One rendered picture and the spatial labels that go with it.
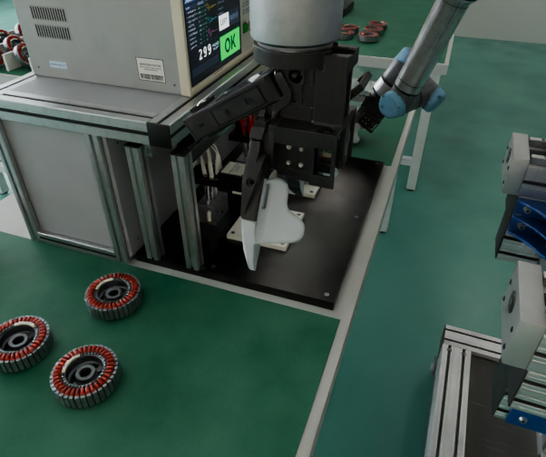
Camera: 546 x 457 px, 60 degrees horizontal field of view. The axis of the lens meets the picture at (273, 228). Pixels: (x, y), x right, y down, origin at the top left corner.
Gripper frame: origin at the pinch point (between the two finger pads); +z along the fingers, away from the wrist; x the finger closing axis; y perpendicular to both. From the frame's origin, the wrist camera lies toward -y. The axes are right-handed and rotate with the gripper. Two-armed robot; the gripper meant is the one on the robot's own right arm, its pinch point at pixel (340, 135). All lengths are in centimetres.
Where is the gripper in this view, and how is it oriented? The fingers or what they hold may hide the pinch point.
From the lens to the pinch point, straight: 166.0
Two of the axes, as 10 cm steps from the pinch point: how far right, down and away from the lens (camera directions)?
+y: 8.1, 5.8, 0.6
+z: -4.7, 5.9, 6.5
